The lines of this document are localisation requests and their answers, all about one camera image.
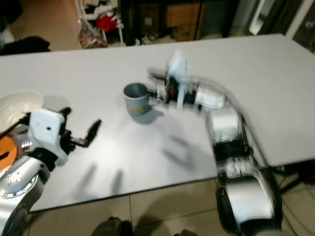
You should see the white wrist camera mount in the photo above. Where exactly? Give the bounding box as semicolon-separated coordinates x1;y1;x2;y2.
28;108;67;166
167;49;193;105

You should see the black bag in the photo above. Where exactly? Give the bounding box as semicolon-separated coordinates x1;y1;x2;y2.
0;36;51;56

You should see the orange plate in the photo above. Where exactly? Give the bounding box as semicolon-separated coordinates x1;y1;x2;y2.
0;136;19;173

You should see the grey ceramic mug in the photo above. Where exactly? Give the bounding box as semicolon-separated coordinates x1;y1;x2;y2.
123;82;158;118

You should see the patterned brown bag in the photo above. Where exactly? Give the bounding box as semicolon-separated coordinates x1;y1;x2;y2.
78;21;109;49

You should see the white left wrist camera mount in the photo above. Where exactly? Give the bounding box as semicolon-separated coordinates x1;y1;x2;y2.
28;108;67;166

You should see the dark robot foot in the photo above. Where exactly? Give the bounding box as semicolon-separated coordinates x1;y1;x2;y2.
93;216;134;236

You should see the black table leg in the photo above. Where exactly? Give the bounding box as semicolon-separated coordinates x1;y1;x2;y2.
273;166;315;193

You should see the white ceramic bowl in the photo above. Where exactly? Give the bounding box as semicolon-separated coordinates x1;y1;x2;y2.
0;90;44;132

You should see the red cloth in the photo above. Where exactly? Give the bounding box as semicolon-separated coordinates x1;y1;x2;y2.
96;14;119;33

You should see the brown cardboard box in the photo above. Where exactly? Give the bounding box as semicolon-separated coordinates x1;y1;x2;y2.
166;2;205;41

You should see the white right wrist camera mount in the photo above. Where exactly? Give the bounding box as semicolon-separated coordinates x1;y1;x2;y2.
167;49;193;105

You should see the white wire rack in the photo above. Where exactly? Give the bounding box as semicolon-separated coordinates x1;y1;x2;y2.
75;0;125;47

